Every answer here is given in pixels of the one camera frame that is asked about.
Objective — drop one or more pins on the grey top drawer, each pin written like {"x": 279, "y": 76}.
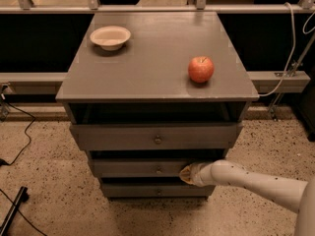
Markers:
{"x": 155, "y": 136}

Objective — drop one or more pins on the black metal bar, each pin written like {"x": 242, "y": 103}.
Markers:
{"x": 21, "y": 197}

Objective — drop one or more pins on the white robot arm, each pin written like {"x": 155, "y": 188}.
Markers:
{"x": 295, "y": 195}

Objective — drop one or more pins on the padded gripper body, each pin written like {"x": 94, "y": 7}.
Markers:
{"x": 196, "y": 175}

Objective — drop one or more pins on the grey bottom drawer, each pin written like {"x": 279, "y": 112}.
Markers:
{"x": 151, "y": 188}

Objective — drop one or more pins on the grey wooden drawer cabinet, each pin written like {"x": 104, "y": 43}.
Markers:
{"x": 147, "y": 82}

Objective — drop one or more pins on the metal bracket stand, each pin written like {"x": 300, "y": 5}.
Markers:
{"x": 291, "y": 72}

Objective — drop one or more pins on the red apple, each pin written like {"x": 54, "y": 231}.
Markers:
{"x": 200, "y": 69}

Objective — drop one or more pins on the metal railing frame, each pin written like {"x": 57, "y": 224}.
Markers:
{"x": 93, "y": 6}

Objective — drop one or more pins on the grey drawer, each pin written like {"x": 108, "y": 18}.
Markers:
{"x": 136, "y": 168}
{"x": 155, "y": 136}
{"x": 151, "y": 188}

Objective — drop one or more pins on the white paper bowl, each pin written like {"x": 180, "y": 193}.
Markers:
{"x": 110, "y": 38}

